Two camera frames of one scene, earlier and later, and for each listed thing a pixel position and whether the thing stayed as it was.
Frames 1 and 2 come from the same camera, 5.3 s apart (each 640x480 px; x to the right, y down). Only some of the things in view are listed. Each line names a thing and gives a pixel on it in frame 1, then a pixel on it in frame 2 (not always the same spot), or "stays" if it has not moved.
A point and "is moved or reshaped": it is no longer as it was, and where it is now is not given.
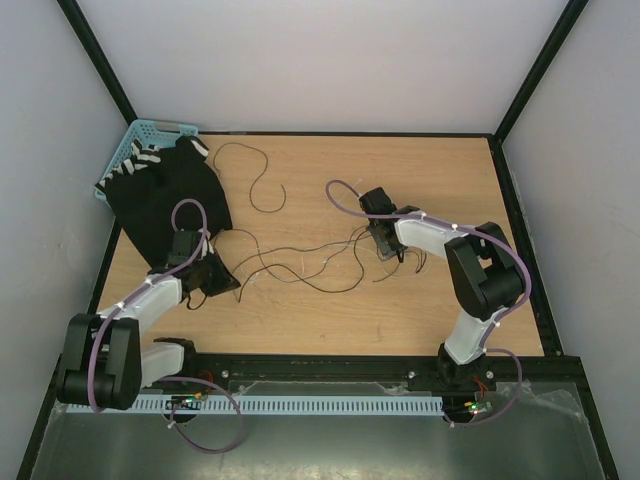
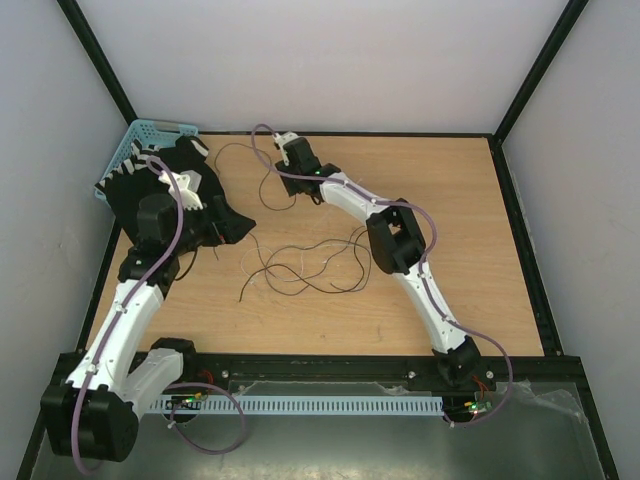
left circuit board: x=187 y=402 stays
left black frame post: x=79 y=23 stays
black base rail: x=324 y=373 stays
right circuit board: x=478 y=407 stays
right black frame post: x=558 y=35 stays
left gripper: x=225 y=281 -> x=229 y=228
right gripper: x=387 y=251 -> x=291 y=186
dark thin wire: x=284 y=189 is moved or reshaped
